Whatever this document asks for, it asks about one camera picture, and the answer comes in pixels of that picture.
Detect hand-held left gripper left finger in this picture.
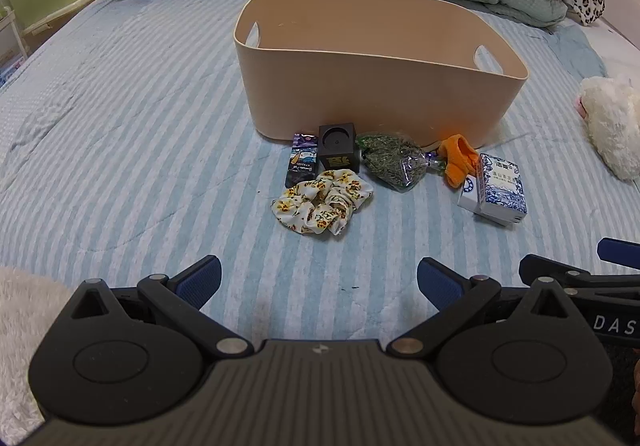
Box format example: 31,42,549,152
67,255,254,360

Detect white plush toy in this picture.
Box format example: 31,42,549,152
576,74,640,182

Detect floral white scrunchie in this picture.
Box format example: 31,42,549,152
271,168,375,237

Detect dark snack packet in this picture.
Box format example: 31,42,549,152
284,131,321,188

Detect white mattress cover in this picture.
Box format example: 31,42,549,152
560,15,640,83

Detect orange sock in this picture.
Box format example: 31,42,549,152
438,134,482,189

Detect blue striped bed sheet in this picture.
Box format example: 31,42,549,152
0,0,640,387

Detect beige plastic storage basket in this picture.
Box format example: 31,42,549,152
233,0,530,149

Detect white fluffy cloth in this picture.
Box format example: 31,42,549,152
0,266,77,429

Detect clear bag of dried herbs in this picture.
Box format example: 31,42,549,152
356,131,445,193

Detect black cube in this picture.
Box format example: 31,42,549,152
318,123,362,174

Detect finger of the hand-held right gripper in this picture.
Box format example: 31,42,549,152
598,237,640,272
518,253,598,288

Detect white shelf rack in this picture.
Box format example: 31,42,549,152
0,5,30,86

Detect blue and white patterned box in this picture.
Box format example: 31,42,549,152
457,152,529,227

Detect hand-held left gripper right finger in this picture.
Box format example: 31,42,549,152
386,256,577,360

